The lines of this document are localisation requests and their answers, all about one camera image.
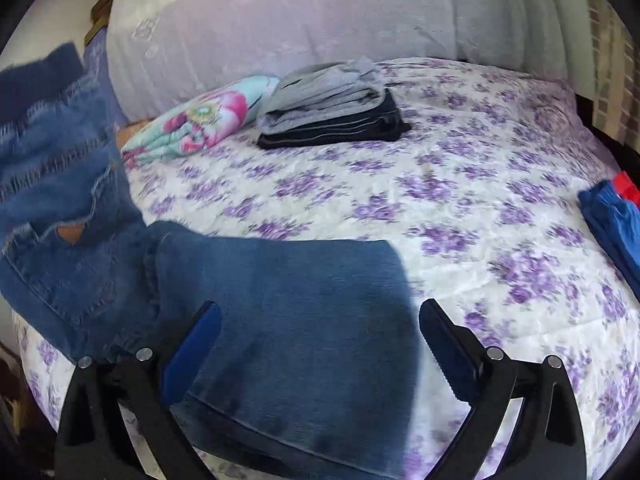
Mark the folded grey pants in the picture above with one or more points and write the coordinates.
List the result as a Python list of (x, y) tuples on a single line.
[(320, 95)]

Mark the red cloth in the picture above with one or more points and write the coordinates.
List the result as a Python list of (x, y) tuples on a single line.
[(629, 185)]

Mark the folded bright blue cloth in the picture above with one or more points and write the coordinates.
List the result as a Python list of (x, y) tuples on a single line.
[(610, 220)]

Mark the blue patterned cloth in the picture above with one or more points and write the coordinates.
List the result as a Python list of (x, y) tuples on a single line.
[(102, 65)]

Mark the folded black pants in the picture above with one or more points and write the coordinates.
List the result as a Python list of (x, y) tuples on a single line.
[(360, 127)]

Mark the tan cloth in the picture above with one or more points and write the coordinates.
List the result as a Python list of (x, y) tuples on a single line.
[(135, 131)]

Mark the purple floral bedspread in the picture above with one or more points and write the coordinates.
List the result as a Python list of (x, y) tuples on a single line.
[(400, 185)]

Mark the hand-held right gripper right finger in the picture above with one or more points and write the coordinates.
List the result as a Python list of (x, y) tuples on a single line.
[(452, 360)]

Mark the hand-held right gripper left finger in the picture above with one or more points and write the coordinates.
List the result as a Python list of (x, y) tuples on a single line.
[(192, 355)]

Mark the blue denim jeans pants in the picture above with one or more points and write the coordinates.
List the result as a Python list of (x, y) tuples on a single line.
[(300, 335)]

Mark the wooden headboard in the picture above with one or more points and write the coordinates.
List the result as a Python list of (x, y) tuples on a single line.
[(100, 15)]

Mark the colourful floral pillow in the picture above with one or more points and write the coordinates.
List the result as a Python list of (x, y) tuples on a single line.
[(200, 120)]

